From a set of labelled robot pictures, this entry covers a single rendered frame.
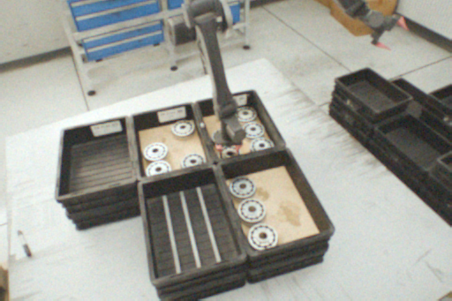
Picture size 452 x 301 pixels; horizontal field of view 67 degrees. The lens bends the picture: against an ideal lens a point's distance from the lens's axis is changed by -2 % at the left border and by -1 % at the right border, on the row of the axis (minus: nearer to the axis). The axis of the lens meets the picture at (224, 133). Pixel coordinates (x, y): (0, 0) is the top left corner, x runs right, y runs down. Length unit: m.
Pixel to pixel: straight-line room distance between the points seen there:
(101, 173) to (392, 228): 1.20
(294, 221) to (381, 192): 0.49
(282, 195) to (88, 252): 0.78
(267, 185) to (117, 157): 0.66
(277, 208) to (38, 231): 0.97
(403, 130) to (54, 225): 2.04
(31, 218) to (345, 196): 1.34
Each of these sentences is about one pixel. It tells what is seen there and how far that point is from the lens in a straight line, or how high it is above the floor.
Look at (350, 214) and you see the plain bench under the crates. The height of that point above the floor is 0.70.
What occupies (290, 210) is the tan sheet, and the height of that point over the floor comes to 0.83.
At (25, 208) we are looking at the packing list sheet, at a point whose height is 0.70.
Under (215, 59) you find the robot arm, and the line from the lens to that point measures 1.14.
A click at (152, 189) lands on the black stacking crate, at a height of 0.88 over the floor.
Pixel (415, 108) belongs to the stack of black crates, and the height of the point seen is 0.27.
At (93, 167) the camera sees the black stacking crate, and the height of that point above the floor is 0.83.
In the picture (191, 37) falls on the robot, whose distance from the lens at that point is 2.27.
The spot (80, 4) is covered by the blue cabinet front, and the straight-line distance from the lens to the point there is 3.10.
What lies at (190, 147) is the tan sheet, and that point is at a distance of 1.53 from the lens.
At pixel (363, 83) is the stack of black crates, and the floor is 0.49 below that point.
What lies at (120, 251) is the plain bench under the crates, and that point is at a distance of 1.45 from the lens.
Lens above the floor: 1.93
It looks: 44 degrees down
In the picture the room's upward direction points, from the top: 3 degrees counter-clockwise
